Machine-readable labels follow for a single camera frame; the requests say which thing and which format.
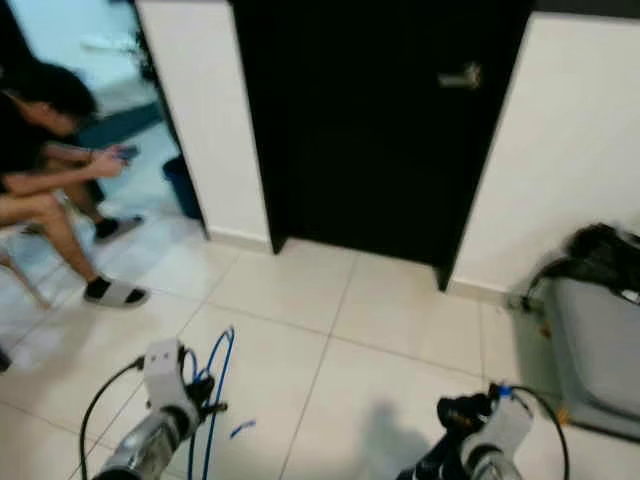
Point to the blue bucket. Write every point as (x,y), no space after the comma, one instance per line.
(185,190)

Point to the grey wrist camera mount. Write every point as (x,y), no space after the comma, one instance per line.
(165,370)
(505,430)

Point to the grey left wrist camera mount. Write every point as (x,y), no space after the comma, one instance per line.
(165,370)

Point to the grey hard case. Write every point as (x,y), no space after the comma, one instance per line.
(600,350)

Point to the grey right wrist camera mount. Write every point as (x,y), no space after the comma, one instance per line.
(505,430)

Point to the black door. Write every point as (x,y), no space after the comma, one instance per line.
(360,150)

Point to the dark smartphone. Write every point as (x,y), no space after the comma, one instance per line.
(128,154)

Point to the black bag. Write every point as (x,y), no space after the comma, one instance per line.
(605,255)

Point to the blue plastic hanger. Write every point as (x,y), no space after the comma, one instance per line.
(228,345)

